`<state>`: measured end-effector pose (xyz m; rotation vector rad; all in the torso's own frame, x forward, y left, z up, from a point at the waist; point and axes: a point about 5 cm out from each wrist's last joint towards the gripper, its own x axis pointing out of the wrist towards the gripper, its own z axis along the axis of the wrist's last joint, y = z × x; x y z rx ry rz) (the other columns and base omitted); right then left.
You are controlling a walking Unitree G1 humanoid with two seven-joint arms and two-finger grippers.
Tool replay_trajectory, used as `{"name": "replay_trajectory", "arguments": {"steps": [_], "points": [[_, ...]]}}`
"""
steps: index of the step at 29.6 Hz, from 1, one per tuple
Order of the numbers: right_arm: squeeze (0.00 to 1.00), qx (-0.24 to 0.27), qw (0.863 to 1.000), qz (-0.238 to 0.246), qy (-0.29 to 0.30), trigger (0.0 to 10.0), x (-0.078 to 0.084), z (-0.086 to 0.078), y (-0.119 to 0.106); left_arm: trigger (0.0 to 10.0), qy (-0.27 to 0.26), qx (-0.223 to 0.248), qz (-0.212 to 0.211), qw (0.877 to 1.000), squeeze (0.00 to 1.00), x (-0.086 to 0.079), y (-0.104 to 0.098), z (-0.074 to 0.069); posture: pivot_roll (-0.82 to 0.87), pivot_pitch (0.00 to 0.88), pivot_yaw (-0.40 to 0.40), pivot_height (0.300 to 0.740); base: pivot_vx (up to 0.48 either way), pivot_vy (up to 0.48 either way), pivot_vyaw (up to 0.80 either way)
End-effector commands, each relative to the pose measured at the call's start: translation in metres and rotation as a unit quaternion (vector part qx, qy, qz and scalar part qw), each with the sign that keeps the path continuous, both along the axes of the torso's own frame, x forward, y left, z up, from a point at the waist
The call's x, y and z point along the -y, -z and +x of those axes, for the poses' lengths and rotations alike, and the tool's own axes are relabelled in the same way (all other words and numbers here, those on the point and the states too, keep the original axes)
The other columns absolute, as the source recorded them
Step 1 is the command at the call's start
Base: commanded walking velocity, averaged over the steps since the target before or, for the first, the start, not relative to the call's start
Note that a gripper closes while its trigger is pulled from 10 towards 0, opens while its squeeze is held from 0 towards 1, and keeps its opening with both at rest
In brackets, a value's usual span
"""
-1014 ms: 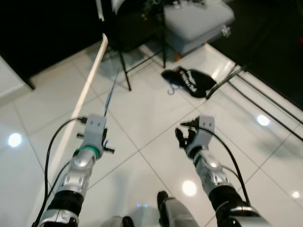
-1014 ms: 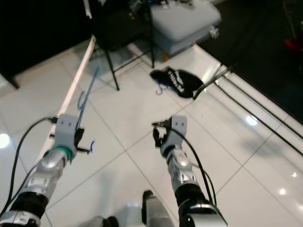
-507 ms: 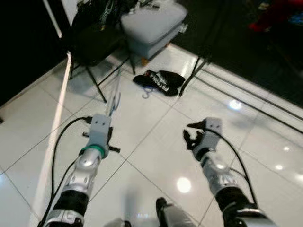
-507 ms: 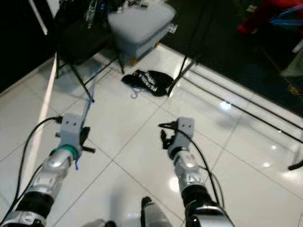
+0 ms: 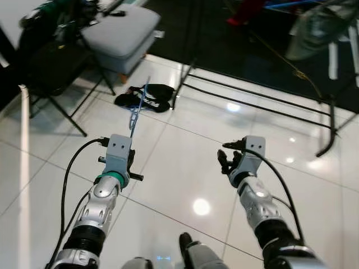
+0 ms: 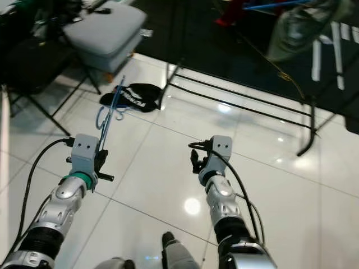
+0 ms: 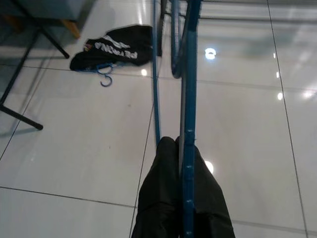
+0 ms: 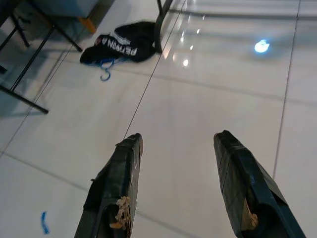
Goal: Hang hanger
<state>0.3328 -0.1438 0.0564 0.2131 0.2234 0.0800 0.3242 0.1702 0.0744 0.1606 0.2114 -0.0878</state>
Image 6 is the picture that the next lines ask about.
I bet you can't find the robot left leg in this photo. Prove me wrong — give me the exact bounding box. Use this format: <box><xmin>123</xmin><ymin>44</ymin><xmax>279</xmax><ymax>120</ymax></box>
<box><xmin>94</xmin><ymin>257</ymin><xmax>135</xmax><ymax>269</ymax></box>

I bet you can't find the grey upholstered ottoman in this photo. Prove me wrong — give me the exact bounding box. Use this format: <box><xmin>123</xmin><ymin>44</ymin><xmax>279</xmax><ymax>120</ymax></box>
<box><xmin>62</xmin><ymin>3</ymin><xmax>148</xmax><ymax>76</ymax></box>

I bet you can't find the robot leg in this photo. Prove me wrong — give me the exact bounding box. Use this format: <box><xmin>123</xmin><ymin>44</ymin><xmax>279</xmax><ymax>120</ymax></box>
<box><xmin>160</xmin><ymin>231</ymin><xmax>208</xmax><ymax>269</ymax></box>
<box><xmin>94</xmin><ymin>257</ymin><xmax>135</xmax><ymax>269</ymax></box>

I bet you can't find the yellow cord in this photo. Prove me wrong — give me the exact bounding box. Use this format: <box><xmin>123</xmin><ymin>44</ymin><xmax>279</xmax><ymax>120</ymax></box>
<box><xmin>236</xmin><ymin>28</ymin><xmax>312</xmax><ymax>101</ymax></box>

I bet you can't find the black folding chair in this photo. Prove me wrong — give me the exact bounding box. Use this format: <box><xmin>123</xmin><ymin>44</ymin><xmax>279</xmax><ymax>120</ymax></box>
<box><xmin>0</xmin><ymin>36</ymin><xmax>102</xmax><ymax>121</ymax></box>

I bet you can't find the grey-green garment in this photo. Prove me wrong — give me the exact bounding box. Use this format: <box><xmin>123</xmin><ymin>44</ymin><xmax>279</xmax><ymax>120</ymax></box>
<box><xmin>265</xmin><ymin>0</ymin><xmax>343</xmax><ymax>62</ymax></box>

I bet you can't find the black Petronas garment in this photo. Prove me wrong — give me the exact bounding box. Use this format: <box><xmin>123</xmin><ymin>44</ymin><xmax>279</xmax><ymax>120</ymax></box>
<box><xmin>98</xmin><ymin>83</ymin><xmax>162</xmax><ymax>114</ymax></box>

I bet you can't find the robot right leg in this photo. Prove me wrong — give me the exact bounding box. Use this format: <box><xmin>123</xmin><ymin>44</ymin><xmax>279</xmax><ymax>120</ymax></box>
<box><xmin>160</xmin><ymin>231</ymin><xmax>208</xmax><ymax>269</ymax></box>

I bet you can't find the black metal clothes rack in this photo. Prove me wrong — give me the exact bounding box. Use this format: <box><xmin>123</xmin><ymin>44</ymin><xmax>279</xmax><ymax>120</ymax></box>
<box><xmin>157</xmin><ymin>0</ymin><xmax>359</xmax><ymax>157</ymax></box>

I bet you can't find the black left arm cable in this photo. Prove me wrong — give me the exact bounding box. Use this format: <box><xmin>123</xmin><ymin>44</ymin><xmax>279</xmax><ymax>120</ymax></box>
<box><xmin>11</xmin><ymin>137</ymin><xmax>76</xmax><ymax>269</ymax></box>

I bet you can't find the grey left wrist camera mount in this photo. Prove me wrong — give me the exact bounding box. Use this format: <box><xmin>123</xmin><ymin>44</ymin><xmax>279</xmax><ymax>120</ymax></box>
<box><xmin>70</xmin><ymin>133</ymin><xmax>100</xmax><ymax>175</ymax></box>

